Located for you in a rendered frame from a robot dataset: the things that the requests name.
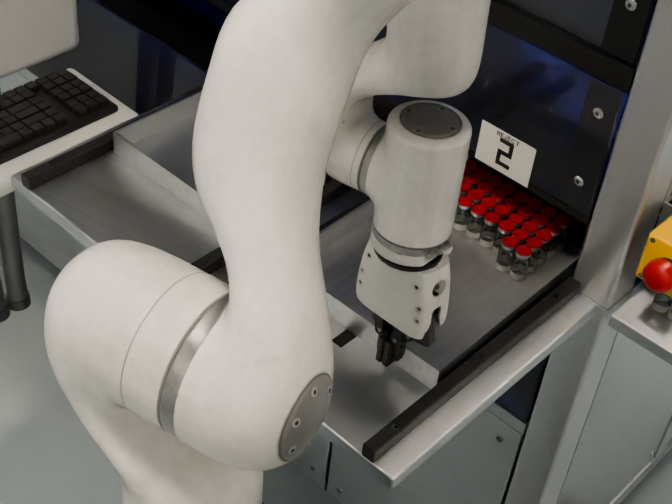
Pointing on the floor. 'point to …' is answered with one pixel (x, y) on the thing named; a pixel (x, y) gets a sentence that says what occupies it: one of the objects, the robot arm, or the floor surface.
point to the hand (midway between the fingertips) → (391, 345)
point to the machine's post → (604, 269)
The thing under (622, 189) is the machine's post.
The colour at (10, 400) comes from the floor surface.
